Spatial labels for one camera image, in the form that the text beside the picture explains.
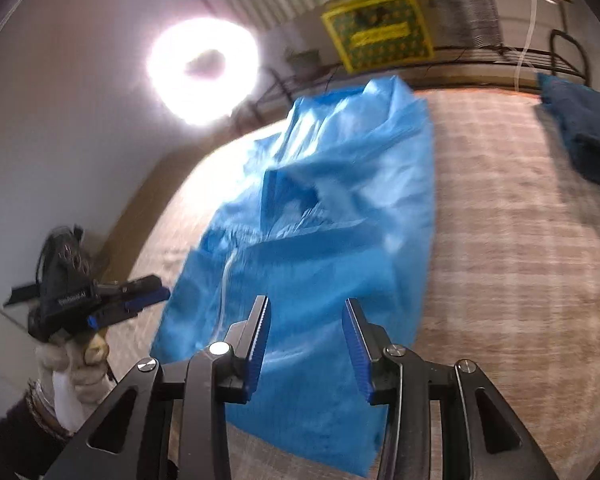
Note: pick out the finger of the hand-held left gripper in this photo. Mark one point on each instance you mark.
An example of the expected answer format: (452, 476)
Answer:
(110, 317)
(145, 292)

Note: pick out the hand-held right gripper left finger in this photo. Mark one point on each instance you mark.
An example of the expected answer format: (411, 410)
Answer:
(257, 345)

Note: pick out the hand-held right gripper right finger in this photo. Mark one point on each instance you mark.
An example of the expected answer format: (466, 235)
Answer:
(356, 350)

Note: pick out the light blue work coat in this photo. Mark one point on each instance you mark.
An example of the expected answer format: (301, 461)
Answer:
(330, 235)

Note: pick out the person's left forearm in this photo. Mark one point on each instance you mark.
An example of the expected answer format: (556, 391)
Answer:
(10, 435)

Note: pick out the black metal clothes rack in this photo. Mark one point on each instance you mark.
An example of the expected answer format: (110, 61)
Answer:
(480, 51)

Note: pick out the person's left hand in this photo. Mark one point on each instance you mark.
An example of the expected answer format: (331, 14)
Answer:
(75, 375)

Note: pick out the dark round plant pot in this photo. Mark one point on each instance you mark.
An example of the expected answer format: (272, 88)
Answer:
(304, 64)

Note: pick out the yellow patterned box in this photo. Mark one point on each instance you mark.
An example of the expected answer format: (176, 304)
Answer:
(380, 30)

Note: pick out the dark blue cloth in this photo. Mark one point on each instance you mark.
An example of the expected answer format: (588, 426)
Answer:
(580, 120)

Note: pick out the grey plaid coat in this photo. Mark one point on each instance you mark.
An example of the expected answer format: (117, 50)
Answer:
(465, 5)

